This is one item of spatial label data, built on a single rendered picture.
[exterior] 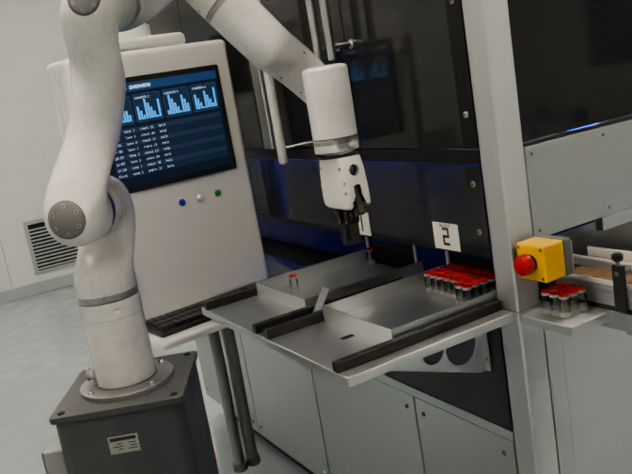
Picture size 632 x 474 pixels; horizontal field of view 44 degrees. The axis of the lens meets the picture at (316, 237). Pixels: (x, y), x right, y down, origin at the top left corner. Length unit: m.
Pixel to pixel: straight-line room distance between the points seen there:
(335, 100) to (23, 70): 5.52
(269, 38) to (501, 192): 0.53
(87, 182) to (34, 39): 5.39
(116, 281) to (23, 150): 5.26
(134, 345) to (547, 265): 0.81
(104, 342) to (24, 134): 5.27
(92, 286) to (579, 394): 1.04
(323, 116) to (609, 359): 0.85
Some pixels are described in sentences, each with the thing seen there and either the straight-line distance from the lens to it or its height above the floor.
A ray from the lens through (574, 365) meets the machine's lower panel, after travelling 1.75.
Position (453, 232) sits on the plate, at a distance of 1.67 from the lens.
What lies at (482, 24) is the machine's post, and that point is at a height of 1.44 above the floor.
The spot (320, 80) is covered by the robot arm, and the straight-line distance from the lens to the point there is 1.40.
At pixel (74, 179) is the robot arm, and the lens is 1.48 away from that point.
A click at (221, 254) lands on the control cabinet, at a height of 0.93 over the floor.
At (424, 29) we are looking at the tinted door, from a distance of 1.66.
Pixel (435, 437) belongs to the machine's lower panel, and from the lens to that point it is 2.00.
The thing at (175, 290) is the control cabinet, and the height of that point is 0.87.
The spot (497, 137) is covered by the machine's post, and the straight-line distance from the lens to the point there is 1.52.
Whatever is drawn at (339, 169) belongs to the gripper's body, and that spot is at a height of 1.23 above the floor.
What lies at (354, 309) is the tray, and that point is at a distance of 1.74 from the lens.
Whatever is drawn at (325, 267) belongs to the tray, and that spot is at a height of 0.90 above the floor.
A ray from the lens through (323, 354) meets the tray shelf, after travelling 1.52.
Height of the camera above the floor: 1.41
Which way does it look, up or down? 12 degrees down
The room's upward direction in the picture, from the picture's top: 10 degrees counter-clockwise
